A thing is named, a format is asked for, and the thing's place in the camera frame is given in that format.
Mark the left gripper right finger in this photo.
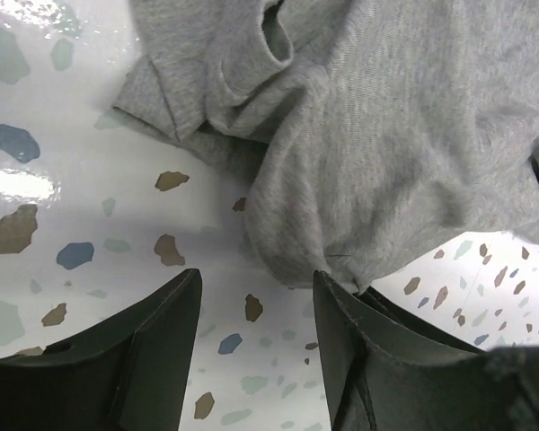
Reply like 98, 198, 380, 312
313, 271, 539, 431

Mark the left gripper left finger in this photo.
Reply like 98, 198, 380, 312
0, 268, 202, 431

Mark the grey t shirt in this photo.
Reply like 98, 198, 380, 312
114, 1, 539, 292

